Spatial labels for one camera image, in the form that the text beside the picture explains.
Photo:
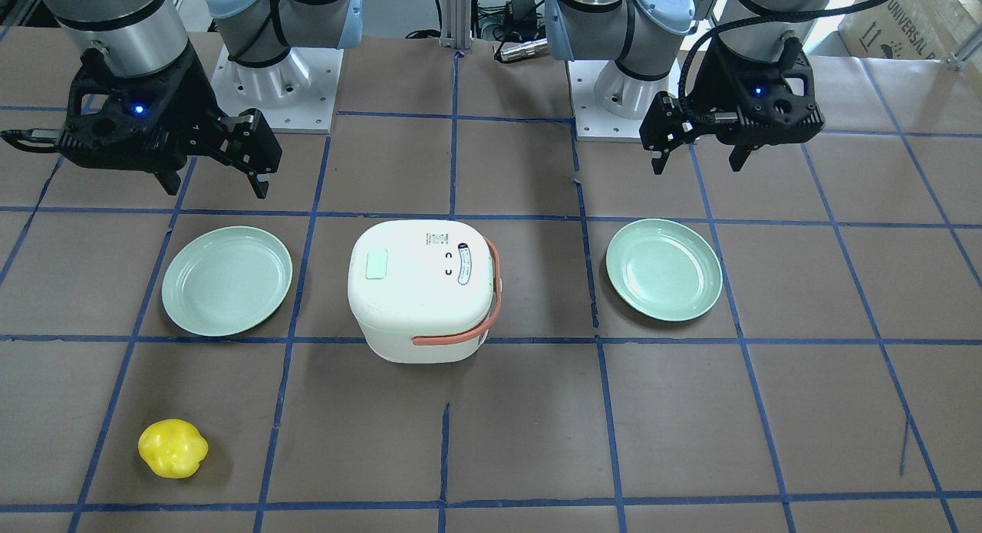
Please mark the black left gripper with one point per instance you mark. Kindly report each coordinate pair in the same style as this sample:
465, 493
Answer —
716, 88

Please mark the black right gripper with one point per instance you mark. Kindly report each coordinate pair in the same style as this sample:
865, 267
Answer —
186, 96

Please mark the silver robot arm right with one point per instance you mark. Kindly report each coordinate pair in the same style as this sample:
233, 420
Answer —
139, 37

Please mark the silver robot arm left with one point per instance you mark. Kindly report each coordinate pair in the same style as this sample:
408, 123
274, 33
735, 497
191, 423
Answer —
642, 36

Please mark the white rice cooker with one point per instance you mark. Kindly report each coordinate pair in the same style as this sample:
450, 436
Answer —
424, 291

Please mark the green plate near yellow pepper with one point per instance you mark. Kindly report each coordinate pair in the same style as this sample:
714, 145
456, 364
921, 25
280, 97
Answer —
227, 281

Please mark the green plate far side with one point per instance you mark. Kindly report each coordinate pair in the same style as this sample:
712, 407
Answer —
664, 270

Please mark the cardboard box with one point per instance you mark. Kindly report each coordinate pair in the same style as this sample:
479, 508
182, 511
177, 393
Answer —
910, 29

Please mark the yellow bell pepper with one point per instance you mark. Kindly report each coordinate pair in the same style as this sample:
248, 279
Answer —
172, 448

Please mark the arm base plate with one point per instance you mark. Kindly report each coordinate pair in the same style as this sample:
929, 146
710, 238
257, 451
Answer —
609, 105
295, 95

